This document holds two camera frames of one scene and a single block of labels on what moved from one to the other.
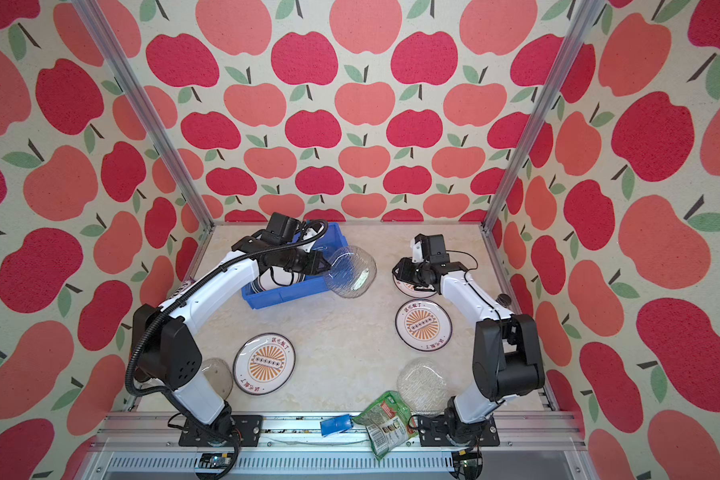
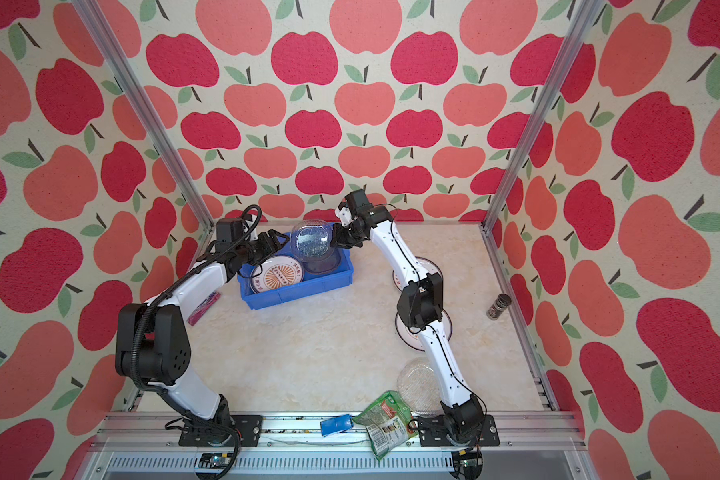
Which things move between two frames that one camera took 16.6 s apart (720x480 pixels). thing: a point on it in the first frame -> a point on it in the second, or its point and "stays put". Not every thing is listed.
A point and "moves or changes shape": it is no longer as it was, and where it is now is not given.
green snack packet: x=388 y=422 stays put
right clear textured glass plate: x=425 y=385 stays put
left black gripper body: x=298 y=259 -> x=255 y=251
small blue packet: x=336 y=425 stays put
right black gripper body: x=412 y=272 -> x=344 y=235
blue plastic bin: x=311 y=286 moves or changes shape
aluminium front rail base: x=145 y=446 stays put
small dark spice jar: x=504 y=300 stays put
